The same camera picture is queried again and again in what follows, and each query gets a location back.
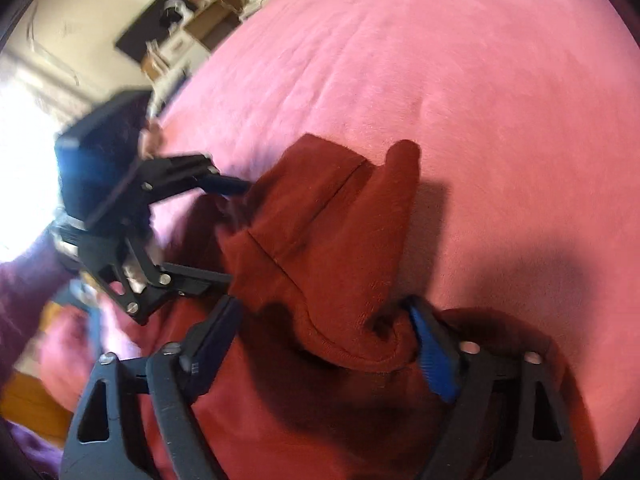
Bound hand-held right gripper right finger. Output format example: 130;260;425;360
404;295;584;480

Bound pink fleece blanket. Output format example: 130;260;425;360
40;0;640;480

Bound person's left forearm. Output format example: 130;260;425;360
0;237;83;396

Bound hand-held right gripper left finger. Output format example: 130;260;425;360
60;295;246;480

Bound person's left hand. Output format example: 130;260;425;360
141;119;164;159

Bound wooden desk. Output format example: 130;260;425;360
140;0;251;81

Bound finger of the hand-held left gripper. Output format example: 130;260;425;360
140;152;252;207
99;236;234;327

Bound black monitor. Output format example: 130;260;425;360
115;0;201;67

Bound white desk fan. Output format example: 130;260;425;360
161;0;197;28

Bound dark red sweater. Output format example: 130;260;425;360
140;132;601;480

